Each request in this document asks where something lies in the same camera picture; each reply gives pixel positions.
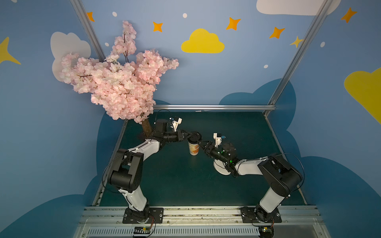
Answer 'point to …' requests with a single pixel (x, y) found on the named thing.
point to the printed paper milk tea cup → (193, 148)
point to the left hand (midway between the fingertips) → (191, 135)
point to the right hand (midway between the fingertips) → (201, 145)
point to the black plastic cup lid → (196, 137)
